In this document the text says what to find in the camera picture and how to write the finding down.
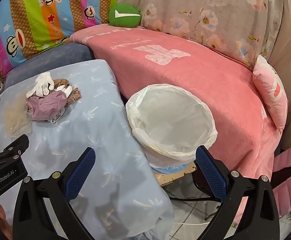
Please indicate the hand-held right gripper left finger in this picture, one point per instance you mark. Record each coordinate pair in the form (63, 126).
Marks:
(80, 175)

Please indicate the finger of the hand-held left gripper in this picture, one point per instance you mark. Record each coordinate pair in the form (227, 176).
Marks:
(18, 143)

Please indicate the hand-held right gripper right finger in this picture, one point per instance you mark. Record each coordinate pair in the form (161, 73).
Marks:
(210, 175)

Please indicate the beige mesh cloth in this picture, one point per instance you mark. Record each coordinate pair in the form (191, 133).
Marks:
(15, 120)

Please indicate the light blue bin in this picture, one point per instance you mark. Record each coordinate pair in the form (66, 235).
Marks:
(170, 170)

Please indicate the purple cloth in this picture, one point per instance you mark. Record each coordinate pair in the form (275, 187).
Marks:
(48, 103)

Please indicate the brown scrunchie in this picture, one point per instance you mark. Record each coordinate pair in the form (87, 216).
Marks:
(76, 94)

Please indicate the cream wooden stool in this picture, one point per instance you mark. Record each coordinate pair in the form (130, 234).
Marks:
(175, 178)

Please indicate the light blue palm print cloth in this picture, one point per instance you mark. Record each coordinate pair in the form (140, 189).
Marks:
(98, 130)

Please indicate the pink puffer jacket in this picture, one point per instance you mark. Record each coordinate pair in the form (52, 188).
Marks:
(290, 180)

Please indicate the blue-grey cushion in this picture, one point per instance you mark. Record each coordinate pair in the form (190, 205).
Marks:
(48, 57)

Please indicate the pink fleece blanket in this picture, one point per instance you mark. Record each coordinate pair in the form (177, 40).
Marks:
(185, 80)

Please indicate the pink and white pillow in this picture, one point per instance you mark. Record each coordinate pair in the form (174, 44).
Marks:
(270, 90)

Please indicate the colourful monkey pattern cushion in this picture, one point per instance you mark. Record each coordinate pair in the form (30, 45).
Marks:
(35, 10)

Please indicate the green round cushion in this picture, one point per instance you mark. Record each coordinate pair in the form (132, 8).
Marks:
(125, 17)

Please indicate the grey floral cloth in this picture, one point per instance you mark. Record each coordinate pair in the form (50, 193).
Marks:
(198, 5)

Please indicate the black metal chair frame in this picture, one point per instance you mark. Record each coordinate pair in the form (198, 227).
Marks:
(203, 183)

